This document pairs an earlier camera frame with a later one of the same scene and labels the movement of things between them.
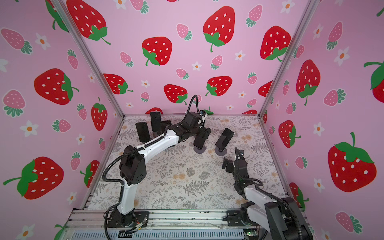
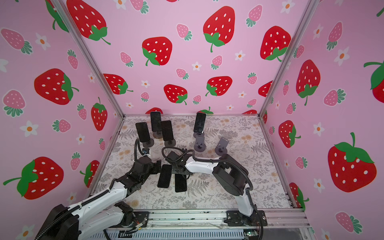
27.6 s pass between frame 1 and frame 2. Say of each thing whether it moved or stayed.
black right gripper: moved
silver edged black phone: moved
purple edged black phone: moved
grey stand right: stayed
